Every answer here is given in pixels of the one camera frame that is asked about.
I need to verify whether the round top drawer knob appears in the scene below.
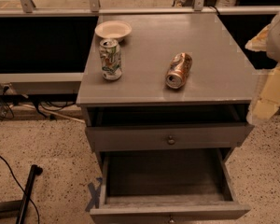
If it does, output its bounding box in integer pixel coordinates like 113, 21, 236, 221
167, 135, 175, 145

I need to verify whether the black floor cable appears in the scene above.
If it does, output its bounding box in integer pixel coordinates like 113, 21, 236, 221
0, 147, 41, 224

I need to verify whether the round drawer knob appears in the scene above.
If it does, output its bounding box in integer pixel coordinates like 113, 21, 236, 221
167, 135, 175, 145
168, 216, 175, 224

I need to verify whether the black cable bundle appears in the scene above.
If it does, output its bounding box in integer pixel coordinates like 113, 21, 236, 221
0, 84, 77, 121

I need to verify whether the black metal stand leg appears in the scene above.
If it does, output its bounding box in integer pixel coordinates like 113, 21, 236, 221
0, 164, 43, 224

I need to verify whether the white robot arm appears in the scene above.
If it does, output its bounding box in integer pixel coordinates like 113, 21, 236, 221
245, 11, 280, 125

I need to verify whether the grey metal railing frame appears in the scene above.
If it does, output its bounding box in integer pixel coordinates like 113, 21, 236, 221
0, 0, 280, 96

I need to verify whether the grey open middle drawer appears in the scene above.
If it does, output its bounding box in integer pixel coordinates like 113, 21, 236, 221
90, 148, 250, 224

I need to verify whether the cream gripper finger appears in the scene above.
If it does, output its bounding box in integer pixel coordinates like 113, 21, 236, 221
246, 63, 280, 125
245, 25, 270, 52

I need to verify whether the grey wooden drawer cabinet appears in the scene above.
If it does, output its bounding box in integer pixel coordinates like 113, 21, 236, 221
76, 13, 259, 161

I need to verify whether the blue tape cross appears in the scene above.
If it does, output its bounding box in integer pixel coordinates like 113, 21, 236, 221
85, 177, 103, 212

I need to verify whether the green white soda can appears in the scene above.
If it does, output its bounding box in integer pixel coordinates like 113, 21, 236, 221
99, 38, 122, 80

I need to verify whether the grey top drawer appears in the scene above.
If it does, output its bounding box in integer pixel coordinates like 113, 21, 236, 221
86, 105, 253, 152

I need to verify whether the orange soda can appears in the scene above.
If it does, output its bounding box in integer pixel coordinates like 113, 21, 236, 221
165, 52, 192, 89

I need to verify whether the white paper bowl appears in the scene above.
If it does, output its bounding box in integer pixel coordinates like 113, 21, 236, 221
95, 21, 132, 42

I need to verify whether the round middle drawer knob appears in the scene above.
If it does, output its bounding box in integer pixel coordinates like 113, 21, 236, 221
168, 216, 175, 224

